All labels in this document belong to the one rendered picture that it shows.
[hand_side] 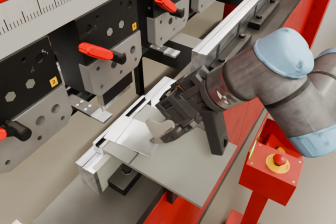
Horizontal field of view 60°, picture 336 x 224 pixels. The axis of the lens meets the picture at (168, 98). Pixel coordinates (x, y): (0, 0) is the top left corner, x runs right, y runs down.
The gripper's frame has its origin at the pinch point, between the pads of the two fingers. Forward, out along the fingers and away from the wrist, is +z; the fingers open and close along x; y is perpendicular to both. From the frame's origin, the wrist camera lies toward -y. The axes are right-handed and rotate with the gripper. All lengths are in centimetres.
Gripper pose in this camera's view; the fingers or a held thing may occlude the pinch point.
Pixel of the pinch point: (162, 131)
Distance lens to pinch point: 65.9
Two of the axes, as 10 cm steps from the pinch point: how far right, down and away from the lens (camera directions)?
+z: -5.8, 3.7, 7.2
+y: -6.8, -7.1, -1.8
